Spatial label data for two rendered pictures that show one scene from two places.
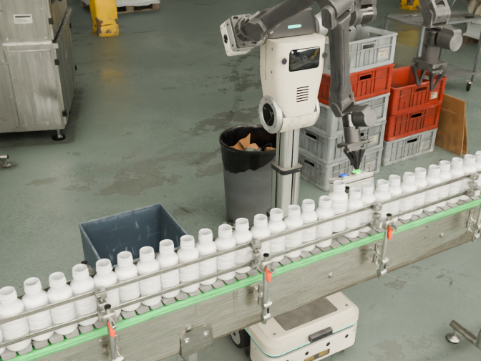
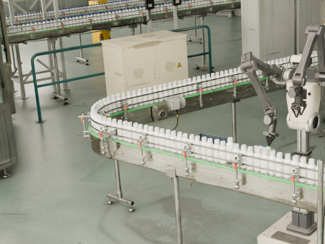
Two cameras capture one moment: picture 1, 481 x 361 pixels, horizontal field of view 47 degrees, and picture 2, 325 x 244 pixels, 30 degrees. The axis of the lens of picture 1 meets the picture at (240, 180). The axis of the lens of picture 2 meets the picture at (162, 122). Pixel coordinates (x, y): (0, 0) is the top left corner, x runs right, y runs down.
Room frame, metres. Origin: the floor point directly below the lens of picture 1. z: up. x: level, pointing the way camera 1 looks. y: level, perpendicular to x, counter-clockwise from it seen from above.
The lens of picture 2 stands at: (-0.27, -4.03, 2.66)
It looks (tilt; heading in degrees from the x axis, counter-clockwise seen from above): 18 degrees down; 71
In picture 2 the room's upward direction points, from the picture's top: 4 degrees counter-clockwise
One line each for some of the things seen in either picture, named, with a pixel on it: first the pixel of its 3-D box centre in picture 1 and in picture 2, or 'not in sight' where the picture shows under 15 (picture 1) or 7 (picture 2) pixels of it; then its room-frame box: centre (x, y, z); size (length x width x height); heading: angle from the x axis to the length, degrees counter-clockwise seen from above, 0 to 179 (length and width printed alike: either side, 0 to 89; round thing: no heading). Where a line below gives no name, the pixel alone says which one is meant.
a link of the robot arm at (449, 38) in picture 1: (444, 29); (296, 87); (1.86, -0.67, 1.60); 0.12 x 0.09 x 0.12; 30
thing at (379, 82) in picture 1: (344, 78); not in sight; (4.03, -0.77, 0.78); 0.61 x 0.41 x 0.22; 126
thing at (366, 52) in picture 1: (346, 49); not in sight; (4.02, -0.76, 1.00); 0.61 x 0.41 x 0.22; 127
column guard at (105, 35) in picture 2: not in sight; (99, 22); (3.40, 10.65, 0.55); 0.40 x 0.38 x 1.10; 29
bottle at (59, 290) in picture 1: (61, 303); (140, 134); (1.10, 0.45, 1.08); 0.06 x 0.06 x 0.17
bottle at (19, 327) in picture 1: (13, 318); (130, 131); (1.04, 0.55, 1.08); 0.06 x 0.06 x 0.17
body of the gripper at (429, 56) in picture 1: (430, 54); (298, 99); (1.89, -0.65, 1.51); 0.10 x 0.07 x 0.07; 29
